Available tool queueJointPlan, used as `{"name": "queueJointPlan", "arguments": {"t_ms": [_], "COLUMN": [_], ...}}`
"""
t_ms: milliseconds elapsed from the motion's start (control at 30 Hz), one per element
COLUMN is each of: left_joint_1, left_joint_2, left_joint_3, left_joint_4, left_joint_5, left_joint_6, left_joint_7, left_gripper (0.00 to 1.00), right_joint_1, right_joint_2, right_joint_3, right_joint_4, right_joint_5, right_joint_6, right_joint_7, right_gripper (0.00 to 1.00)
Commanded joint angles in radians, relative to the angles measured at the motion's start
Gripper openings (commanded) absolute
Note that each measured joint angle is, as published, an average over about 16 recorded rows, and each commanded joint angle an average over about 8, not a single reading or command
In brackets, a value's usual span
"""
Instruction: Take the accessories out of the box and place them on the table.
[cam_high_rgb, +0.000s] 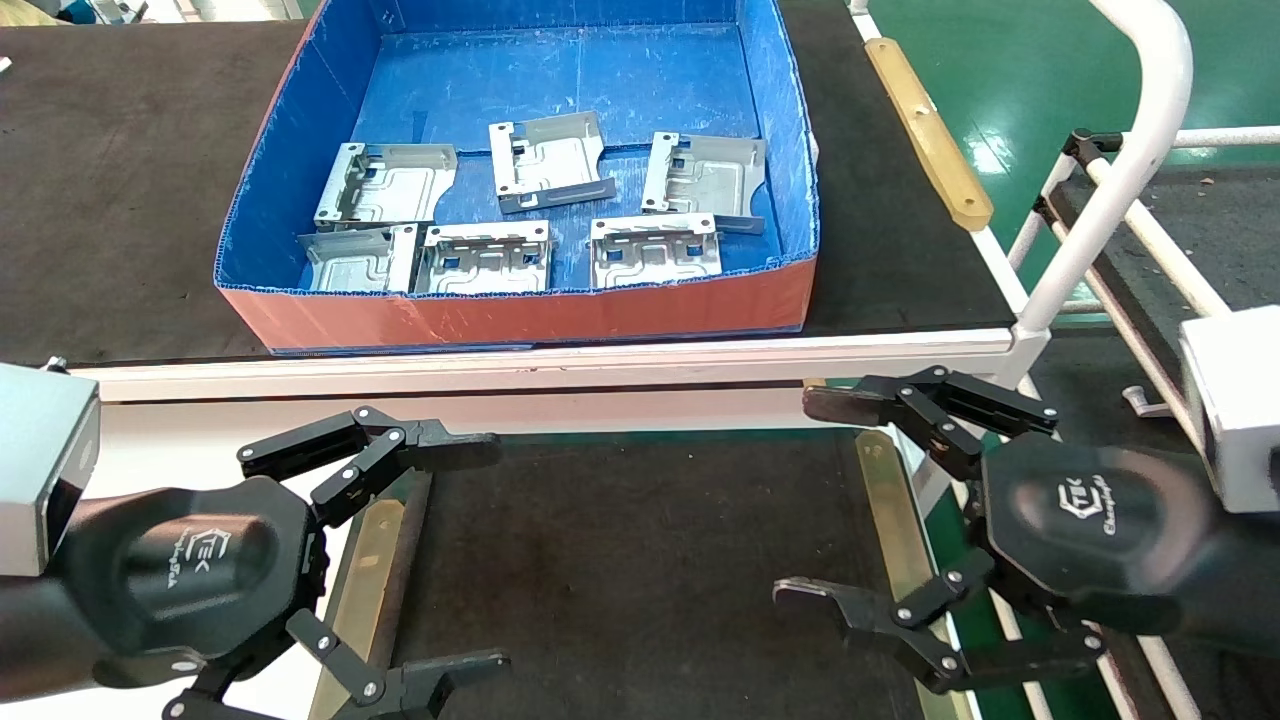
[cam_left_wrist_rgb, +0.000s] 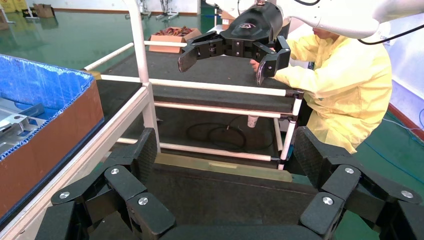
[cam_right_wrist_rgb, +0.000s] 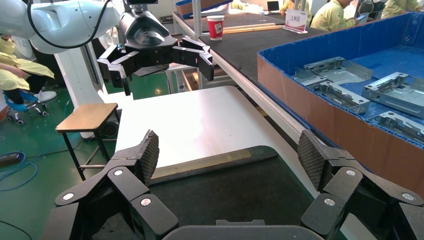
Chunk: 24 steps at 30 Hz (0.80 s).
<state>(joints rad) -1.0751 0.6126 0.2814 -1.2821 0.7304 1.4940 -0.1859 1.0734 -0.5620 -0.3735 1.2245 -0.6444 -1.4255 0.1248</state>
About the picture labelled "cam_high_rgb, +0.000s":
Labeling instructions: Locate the blue corrugated plastic box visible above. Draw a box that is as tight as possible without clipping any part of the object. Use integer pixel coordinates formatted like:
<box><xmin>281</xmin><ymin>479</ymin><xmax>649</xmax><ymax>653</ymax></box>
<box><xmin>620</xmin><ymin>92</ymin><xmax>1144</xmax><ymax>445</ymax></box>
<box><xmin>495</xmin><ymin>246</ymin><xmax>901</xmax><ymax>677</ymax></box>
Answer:
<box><xmin>213</xmin><ymin>0</ymin><xmax>821</xmax><ymax>356</ymax></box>

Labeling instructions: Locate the dark cart mat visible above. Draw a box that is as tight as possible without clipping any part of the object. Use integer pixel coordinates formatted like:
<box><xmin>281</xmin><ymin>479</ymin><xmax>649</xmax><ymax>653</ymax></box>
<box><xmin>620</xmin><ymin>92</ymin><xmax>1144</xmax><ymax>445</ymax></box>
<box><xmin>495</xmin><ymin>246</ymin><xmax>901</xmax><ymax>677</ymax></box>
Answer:
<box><xmin>1050</xmin><ymin>165</ymin><xmax>1280</xmax><ymax>401</ymax></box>

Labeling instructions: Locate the cream cart rod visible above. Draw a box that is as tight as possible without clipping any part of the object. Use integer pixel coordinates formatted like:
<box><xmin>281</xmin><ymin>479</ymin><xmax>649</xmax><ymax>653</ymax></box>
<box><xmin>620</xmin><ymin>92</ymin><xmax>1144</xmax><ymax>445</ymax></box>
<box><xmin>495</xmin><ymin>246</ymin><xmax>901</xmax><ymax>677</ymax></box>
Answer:
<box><xmin>1085</xmin><ymin>155</ymin><xmax>1233</xmax><ymax>319</ymax></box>

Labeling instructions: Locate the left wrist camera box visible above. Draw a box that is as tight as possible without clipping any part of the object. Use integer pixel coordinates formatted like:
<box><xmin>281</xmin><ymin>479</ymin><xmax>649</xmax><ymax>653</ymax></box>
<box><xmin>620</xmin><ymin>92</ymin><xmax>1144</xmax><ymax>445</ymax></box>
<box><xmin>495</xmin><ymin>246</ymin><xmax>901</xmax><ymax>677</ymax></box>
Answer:
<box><xmin>0</xmin><ymin>362</ymin><xmax>101</xmax><ymax>578</ymax></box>

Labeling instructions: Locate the white curved tube frame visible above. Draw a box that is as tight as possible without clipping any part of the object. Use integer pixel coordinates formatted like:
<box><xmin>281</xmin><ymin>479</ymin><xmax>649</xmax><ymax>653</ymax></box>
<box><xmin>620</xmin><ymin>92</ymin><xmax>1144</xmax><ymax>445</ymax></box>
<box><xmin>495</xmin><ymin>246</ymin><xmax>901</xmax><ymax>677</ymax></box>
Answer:
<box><xmin>1015</xmin><ymin>0</ymin><xmax>1196</xmax><ymax>341</ymax></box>

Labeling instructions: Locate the thin white diagonal rod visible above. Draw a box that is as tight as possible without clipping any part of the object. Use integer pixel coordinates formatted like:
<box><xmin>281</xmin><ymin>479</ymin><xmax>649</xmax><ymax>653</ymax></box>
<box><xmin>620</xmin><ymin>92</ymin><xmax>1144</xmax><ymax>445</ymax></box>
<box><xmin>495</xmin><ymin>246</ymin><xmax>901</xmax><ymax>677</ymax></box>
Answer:
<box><xmin>1008</xmin><ymin>150</ymin><xmax>1081</xmax><ymax>271</ymax></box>

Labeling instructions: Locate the black tube clamp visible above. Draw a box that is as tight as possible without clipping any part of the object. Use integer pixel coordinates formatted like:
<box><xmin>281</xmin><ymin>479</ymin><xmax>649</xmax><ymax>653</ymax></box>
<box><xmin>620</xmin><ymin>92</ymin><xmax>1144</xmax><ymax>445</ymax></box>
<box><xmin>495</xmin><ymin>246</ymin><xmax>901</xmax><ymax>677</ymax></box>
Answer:
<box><xmin>1062</xmin><ymin>128</ymin><xmax>1123</xmax><ymax>169</ymax></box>

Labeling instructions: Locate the long tan guide strip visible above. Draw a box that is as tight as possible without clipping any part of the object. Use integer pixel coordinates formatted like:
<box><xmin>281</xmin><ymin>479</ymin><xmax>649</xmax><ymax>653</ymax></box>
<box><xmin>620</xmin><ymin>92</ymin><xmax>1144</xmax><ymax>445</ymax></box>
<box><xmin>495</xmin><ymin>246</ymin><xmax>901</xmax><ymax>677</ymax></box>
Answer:
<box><xmin>855</xmin><ymin>430</ymin><xmax>976</xmax><ymax>720</ymax></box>
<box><xmin>308</xmin><ymin>470</ymin><xmax>433</xmax><ymax>720</ymax></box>

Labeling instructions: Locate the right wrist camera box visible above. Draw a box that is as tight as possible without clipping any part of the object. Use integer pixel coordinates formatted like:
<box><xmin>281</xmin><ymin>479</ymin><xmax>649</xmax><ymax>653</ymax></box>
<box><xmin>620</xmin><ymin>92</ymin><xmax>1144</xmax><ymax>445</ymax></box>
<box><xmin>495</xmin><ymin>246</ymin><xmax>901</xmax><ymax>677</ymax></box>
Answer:
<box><xmin>1180</xmin><ymin>305</ymin><xmax>1280</xmax><ymax>513</ymax></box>

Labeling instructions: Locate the white horizontal cart rod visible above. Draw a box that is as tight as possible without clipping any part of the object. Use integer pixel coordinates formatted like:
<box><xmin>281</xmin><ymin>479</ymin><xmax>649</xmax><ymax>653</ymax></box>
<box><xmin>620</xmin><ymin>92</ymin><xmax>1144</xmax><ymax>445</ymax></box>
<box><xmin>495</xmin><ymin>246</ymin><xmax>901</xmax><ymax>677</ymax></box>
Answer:
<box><xmin>1118</xmin><ymin>126</ymin><xmax>1280</xmax><ymax>151</ymax></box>

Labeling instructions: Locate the silver stamped metal bracket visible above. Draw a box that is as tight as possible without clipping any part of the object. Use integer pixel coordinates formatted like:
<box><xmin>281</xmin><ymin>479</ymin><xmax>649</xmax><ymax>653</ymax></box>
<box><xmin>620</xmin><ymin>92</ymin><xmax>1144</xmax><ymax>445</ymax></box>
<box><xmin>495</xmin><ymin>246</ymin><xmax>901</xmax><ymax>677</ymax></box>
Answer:
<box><xmin>488</xmin><ymin>111</ymin><xmax>618</xmax><ymax>215</ymax></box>
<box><xmin>298</xmin><ymin>222</ymin><xmax>421</xmax><ymax>294</ymax></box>
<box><xmin>413</xmin><ymin>220</ymin><xmax>554</xmax><ymax>296</ymax></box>
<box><xmin>314</xmin><ymin>143</ymin><xmax>459</xmax><ymax>232</ymax></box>
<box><xmin>589</xmin><ymin>213</ymin><xmax>723</xmax><ymax>290</ymax></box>
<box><xmin>641</xmin><ymin>131</ymin><xmax>768</xmax><ymax>235</ymax></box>

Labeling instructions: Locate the large black table mat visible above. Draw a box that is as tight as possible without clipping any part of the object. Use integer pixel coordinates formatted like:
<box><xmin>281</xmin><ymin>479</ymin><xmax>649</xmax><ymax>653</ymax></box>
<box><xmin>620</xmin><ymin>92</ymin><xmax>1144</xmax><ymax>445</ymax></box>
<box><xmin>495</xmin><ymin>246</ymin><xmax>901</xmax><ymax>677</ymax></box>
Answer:
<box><xmin>0</xmin><ymin>0</ymin><xmax>1019</xmax><ymax>371</ymax></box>

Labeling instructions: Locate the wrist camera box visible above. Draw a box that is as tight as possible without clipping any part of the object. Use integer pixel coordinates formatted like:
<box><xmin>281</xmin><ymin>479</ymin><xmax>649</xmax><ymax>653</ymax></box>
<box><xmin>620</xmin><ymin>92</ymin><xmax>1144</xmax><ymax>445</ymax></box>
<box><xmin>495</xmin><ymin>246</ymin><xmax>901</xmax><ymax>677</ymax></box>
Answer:
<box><xmin>0</xmin><ymin>362</ymin><xmax>101</xmax><ymax>578</ymax></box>
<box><xmin>1180</xmin><ymin>305</ymin><xmax>1280</xmax><ymax>513</ymax></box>

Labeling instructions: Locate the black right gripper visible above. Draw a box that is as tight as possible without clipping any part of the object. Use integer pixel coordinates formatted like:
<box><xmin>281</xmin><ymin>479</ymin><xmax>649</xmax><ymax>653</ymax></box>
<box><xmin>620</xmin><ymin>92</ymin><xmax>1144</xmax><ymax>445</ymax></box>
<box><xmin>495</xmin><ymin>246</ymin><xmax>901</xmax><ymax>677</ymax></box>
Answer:
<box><xmin>773</xmin><ymin>365</ymin><xmax>1227</xmax><ymax>696</ymax></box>

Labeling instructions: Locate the white table edge rail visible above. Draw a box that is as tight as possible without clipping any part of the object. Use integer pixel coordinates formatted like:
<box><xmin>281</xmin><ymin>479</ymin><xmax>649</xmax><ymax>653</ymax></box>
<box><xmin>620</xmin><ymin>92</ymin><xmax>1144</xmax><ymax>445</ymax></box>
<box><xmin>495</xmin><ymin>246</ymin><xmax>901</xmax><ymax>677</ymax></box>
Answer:
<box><xmin>70</xmin><ymin>328</ymin><xmax>1051</xmax><ymax>403</ymax></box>

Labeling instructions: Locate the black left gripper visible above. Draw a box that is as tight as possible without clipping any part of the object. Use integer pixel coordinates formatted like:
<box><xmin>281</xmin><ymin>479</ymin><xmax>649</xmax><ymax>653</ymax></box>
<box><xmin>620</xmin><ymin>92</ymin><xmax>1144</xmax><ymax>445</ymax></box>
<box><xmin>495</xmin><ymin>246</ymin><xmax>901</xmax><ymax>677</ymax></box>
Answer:
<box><xmin>45</xmin><ymin>405</ymin><xmax>511</xmax><ymax>720</ymax></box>

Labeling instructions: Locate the short tan guide strip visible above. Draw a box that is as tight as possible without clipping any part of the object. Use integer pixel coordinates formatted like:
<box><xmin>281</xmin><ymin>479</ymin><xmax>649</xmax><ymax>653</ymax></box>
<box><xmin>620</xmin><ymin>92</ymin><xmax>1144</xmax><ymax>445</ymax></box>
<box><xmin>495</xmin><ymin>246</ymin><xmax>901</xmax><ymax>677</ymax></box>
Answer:
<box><xmin>865</xmin><ymin>37</ymin><xmax>994</xmax><ymax>233</ymax></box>

